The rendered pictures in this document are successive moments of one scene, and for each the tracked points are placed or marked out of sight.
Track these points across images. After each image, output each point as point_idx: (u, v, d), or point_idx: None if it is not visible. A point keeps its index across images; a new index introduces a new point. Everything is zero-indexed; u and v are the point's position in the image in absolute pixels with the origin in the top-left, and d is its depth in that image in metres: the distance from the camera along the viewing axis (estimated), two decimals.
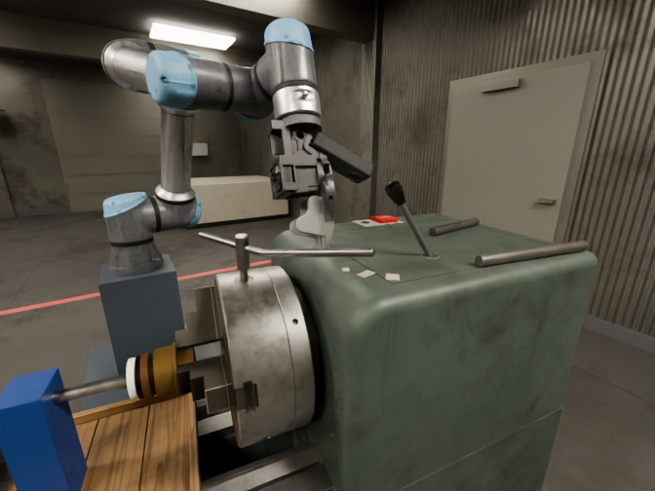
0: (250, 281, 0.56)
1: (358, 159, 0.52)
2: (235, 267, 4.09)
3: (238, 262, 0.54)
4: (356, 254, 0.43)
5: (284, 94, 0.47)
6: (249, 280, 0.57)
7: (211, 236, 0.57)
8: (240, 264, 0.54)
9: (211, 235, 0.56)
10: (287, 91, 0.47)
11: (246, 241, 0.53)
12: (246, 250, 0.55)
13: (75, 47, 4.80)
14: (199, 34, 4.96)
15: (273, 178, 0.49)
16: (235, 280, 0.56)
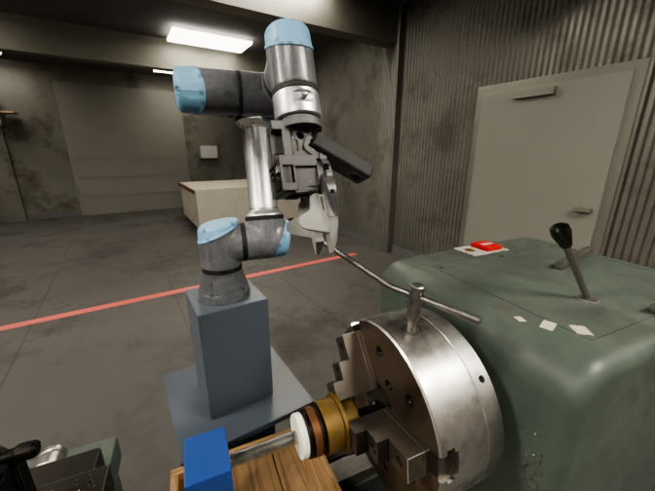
0: (404, 328, 0.53)
1: (358, 159, 0.52)
2: (256, 274, 4.06)
3: None
4: None
5: (284, 94, 0.47)
6: (405, 330, 0.53)
7: (463, 317, 0.46)
8: None
9: (460, 309, 0.47)
10: (287, 91, 0.47)
11: (411, 285, 0.51)
12: (412, 305, 0.50)
13: (93, 51, 4.77)
14: (216, 38, 4.93)
15: (273, 178, 0.49)
16: (419, 331, 0.53)
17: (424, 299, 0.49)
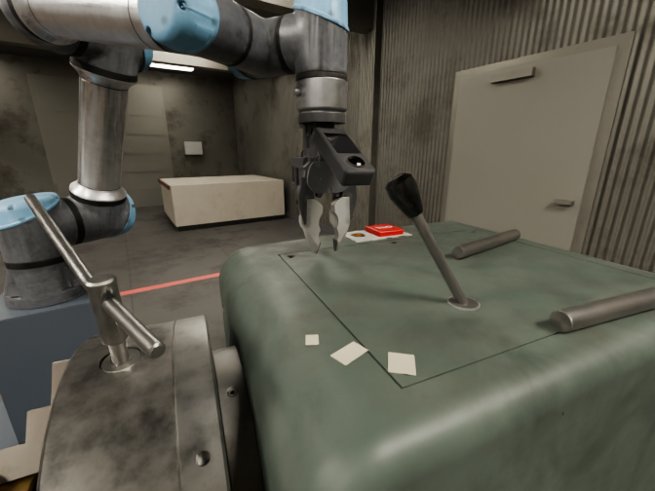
0: None
1: (334, 161, 0.41)
2: None
3: None
4: (42, 206, 0.39)
5: None
6: (111, 360, 0.30)
7: (134, 342, 0.23)
8: None
9: (139, 325, 0.23)
10: (297, 88, 0.47)
11: (99, 281, 0.28)
12: (95, 316, 0.27)
13: None
14: None
15: None
16: (134, 361, 0.30)
17: (104, 305, 0.26)
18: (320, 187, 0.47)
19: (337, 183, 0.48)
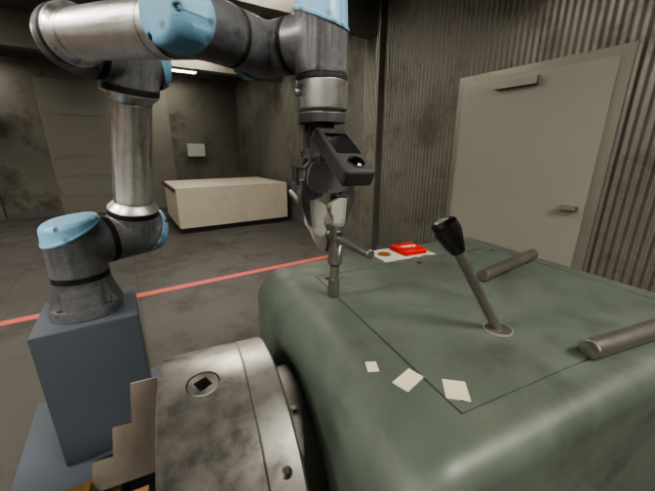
0: (194, 380, 0.34)
1: (334, 161, 0.41)
2: (231, 276, 3.87)
3: (341, 253, 0.49)
4: (296, 196, 0.66)
5: None
6: (328, 278, 0.49)
7: (357, 250, 0.41)
8: (340, 254, 0.49)
9: (360, 244, 0.42)
10: (297, 88, 0.47)
11: None
12: (329, 245, 0.47)
13: None
14: None
15: None
16: (215, 386, 0.34)
17: (337, 238, 0.46)
18: (320, 187, 0.47)
19: (337, 183, 0.48)
